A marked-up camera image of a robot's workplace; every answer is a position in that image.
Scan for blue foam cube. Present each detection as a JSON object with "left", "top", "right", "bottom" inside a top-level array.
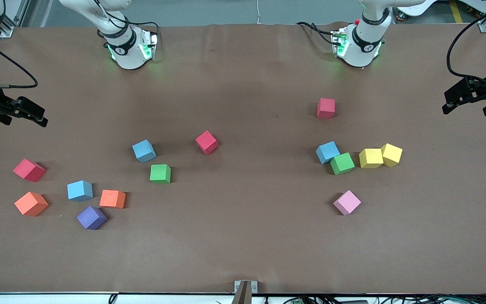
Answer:
[
  {"left": 132, "top": 139, "right": 157, "bottom": 163},
  {"left": 315, "top": 141, "right": 341, "bottom": 165},
  {"left": 67, "top": 180, "right": 94, "bottom": 202}
]

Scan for orange foam cube with dents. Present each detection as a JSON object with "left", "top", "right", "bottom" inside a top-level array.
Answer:
[{"left": 99, "top": 189, "right": 127, "bottom": 209}]

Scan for red foam cube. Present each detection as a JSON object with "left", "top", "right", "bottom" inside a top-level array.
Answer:
[
  {"left": 13, "top": 158, "right": 47, "bottom": 183},
  {"left": 317, "top": 98, "right": 336, "bottom": 119},
  {"left": 195, "top": 130, "right": 219, "bottom": 155}
]

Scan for green foam cube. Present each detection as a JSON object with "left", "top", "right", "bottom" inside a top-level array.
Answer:
[
  {"left": 330, "top": 152, "right": 356, "bottom": 176},
  {"left": 149, "top": 164, "right": 172, "bottom": 185}
]

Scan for pink foam cube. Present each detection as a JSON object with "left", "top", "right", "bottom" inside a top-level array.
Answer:
[{"left": 333, "top": 190, "right": 362, "bottom": 216}]

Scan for yellow foam cube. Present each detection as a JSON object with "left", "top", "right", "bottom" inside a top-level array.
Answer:
[
  {"left": 380, "top": 143, "right": 403, "bottom": 168},
  {"left": 359, "top": 148, "right": 384, "bottom": 169}
]

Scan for purple foam cube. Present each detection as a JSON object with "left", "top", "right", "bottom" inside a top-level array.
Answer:
[{"left": 76, "top": 206, "right": 108, "bottom": 231}]

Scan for table cover mat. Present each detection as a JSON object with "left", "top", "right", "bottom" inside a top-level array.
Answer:
[{"left": 0, "top": 23, "right": 486, "bottom": 295}]

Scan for black base cable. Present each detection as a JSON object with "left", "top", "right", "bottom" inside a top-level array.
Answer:
[{"left": 296, "top": 21, "right": 337, "bottom": 46}]

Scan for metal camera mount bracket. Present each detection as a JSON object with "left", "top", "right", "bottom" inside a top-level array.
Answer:
[{"left": 233, "top": 280, "right": 258, "bottom": 304}]

